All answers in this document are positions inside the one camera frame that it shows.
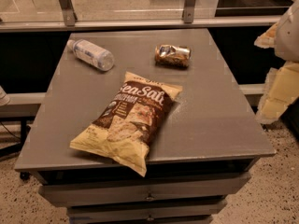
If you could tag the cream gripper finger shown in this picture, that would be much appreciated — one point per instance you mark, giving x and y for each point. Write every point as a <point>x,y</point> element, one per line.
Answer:
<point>281,90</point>
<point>267,39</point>

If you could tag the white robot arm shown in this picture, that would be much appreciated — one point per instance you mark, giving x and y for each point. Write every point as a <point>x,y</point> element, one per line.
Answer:
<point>287,35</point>

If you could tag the grey drawer cabinet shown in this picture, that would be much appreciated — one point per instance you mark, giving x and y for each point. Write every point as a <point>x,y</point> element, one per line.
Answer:
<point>162,138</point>

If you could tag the sea salt chips bag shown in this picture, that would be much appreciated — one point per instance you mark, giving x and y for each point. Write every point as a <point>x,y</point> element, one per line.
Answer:
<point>125,128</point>

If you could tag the clear plastic water bottle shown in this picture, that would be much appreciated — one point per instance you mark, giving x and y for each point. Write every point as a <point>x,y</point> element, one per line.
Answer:
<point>92,54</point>

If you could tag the grey metal railing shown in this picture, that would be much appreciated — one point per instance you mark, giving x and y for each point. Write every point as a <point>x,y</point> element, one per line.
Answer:
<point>87,15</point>

